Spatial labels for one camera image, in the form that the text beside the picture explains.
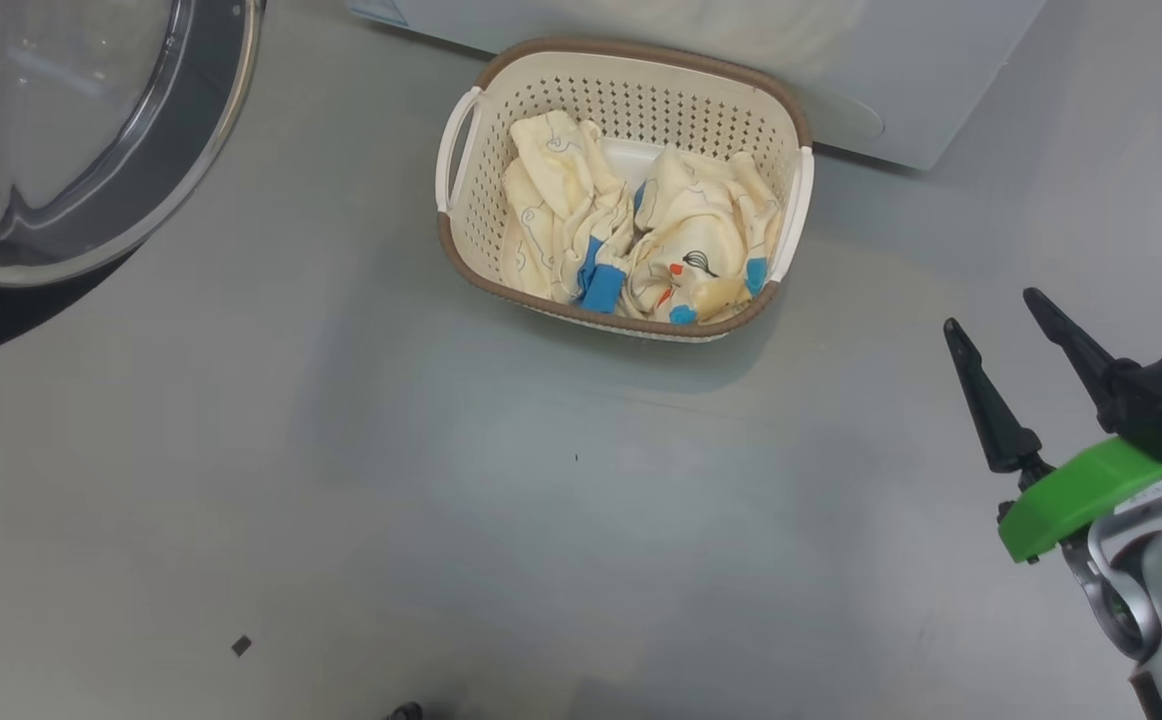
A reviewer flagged yellow garment with duck print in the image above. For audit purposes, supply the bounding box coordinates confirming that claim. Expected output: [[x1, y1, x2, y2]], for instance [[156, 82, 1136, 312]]
[[621, 148, 784, 326]]

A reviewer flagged dark round glass washer door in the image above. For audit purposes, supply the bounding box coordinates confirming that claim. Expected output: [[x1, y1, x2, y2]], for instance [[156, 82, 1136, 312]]
[[0, 0, 267, 366]]

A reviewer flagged blue energy label sticker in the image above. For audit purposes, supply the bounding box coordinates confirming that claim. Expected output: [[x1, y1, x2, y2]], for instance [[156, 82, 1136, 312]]
[[349, 0, 412, 28]]

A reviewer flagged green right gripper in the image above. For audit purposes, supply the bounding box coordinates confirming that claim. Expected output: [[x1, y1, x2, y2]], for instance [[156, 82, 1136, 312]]
[[944, 288, 1162, 564]]

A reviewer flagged yellow garment with blue cuffs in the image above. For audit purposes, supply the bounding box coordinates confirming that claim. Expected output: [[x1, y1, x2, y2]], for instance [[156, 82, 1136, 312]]
[[499, 110, 637, 314]]

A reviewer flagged cream perforated laundry basket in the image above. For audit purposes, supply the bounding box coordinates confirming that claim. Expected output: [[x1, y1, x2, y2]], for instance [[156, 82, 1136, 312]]
[[435, 37, 815, 343]]

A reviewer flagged white front-load washing machine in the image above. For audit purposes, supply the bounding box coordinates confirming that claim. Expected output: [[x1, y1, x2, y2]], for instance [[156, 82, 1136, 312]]
[[349, 0, 1047, 171]]

